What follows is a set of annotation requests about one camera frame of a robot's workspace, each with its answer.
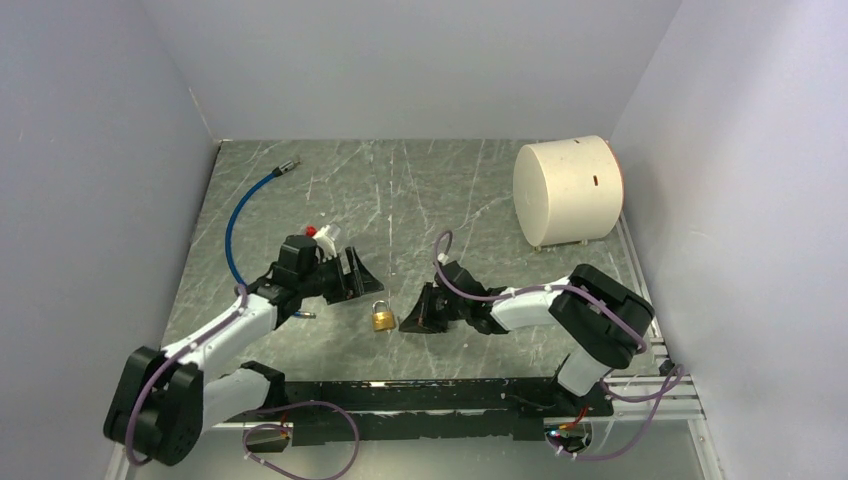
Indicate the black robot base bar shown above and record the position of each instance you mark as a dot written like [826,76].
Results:
[523,409]

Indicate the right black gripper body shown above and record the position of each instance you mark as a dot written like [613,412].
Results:
[450,310]

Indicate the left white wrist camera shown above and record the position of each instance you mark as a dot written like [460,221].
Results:
[327,237]

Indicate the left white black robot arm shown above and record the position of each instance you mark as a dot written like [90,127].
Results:
[167,397]

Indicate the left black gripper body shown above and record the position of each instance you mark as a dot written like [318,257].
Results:
[326,279]

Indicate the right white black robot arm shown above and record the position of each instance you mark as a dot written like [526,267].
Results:
[607,320]

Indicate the cream cylindrical container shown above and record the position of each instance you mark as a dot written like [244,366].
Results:
[567,191]

